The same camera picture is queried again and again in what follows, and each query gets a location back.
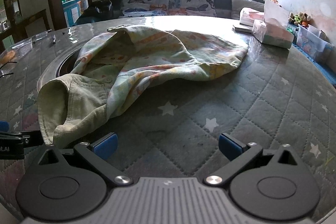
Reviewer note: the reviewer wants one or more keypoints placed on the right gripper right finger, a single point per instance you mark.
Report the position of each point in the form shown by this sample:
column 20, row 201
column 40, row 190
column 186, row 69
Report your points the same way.
column 240, row 155

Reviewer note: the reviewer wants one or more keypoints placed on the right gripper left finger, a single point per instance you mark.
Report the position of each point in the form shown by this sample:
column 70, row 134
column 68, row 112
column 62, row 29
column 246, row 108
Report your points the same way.
column 94, row 156

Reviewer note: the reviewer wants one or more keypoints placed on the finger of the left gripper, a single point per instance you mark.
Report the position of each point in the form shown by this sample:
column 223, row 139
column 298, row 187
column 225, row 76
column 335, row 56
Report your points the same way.
column 4, row 126

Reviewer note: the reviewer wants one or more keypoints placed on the green floral child garment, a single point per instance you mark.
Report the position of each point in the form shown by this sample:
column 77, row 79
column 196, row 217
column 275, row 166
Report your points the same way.
column 114, row 68

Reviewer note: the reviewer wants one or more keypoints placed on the clear plastic tray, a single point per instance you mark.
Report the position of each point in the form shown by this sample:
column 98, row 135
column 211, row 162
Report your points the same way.
column 11, row 56

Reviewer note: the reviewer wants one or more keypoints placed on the dark phone on table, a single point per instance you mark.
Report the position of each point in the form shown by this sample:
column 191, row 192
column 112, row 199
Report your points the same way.
column 242, row 28

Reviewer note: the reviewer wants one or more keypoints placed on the tissue pack front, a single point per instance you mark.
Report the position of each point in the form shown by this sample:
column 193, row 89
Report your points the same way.
column 273, row 29

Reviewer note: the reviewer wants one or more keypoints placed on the blue cabinet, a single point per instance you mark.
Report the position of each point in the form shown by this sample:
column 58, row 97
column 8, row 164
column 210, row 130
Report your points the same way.
column 71, row 11

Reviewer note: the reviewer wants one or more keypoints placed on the clear plastic storage box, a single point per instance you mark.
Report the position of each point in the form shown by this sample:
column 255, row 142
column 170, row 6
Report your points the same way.
column 318, row 49

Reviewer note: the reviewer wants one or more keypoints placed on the black bag on sofa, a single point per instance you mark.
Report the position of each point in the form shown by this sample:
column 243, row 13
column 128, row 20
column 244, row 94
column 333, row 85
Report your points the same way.
column 101, row 10

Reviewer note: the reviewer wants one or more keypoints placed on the small plush toys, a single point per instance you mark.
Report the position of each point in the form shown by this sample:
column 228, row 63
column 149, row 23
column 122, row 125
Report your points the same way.
column 300, row 19

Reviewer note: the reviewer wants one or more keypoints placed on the grey cushion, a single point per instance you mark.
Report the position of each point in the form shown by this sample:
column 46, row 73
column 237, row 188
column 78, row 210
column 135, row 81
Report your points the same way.
column 238, row 5

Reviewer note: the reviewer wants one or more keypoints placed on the butterfly pillow left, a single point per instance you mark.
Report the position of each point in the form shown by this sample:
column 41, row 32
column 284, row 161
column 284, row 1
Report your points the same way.
column 141, row 8

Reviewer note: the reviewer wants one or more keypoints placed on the butterfly pillow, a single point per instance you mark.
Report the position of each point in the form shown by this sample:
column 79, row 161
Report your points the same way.
column 192, row 7
column 141, row 8

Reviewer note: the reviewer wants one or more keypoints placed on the butterfly pillow right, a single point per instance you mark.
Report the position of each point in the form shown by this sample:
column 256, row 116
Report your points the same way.
column 192, row 7

